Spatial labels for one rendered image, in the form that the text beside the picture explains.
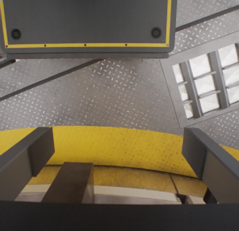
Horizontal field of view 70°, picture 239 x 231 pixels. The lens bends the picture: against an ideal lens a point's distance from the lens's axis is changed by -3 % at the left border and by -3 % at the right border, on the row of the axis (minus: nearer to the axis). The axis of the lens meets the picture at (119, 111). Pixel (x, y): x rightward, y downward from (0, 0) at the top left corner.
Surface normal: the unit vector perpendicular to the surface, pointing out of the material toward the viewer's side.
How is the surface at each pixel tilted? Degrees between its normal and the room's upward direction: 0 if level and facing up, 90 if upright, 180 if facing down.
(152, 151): 0
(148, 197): 90
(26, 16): 0
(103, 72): 0
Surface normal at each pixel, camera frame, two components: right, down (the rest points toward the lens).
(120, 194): 0.08, -0.96
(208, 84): -0.07, 0.27
